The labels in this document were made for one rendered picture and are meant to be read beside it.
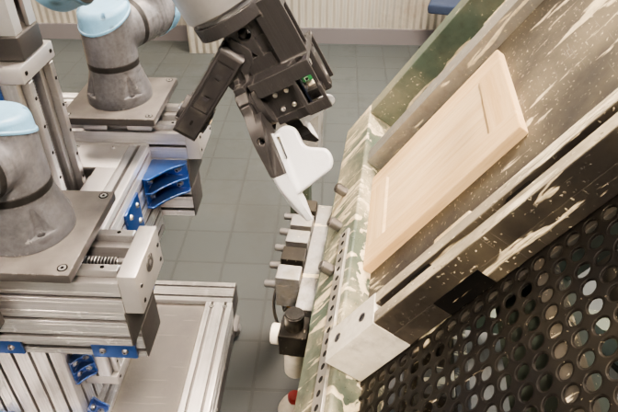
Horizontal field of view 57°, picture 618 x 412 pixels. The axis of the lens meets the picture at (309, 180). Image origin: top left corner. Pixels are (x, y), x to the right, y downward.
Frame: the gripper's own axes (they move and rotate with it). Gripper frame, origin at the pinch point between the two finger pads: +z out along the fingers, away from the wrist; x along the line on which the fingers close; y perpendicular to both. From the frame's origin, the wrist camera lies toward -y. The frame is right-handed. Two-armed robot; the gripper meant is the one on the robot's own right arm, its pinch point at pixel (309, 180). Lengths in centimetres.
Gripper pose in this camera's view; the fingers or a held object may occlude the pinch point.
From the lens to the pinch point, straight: 61.8
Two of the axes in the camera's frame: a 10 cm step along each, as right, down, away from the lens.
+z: 4.6, 7.4, 4.9
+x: 0.5, -5.8, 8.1
